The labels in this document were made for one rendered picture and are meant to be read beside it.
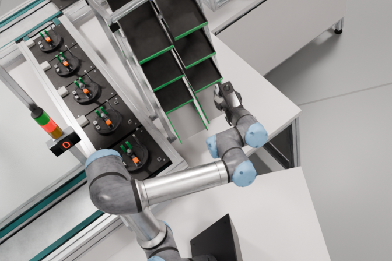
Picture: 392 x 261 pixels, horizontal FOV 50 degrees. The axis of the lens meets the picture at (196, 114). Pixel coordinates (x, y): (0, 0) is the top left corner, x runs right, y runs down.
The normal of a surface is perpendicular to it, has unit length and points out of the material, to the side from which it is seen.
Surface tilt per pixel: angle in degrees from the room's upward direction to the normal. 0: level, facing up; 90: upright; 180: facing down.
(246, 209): 0
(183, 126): 45
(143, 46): 25
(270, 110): 0
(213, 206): 0
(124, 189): 15
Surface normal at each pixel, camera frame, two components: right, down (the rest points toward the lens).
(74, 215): -0.22, -0.54
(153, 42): -0.02, -0.19
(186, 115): 0.14, 0.11
